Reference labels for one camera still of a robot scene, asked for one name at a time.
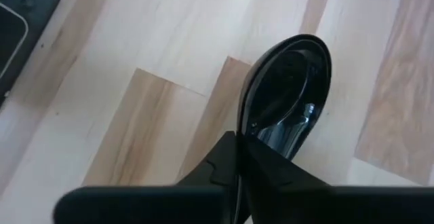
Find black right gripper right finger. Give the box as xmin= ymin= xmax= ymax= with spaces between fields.
xmin=243 ymin=138 xmax=335 ymax=224

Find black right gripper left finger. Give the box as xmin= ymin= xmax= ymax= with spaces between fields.
xmin=176 ymin=131 xmax=239 ymax=224

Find black teardrop mini plate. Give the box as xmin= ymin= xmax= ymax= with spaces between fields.
xmin=236 ymin=33 xmax=333 ymax=218

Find dark rounded-corner panel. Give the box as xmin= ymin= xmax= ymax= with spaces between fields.
xmin=0 ymin=1 xmax=29 ymax=79

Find black aluminium table frame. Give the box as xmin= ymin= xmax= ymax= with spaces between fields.
xmin=0 ymin=0 xmax=73 ymax=108

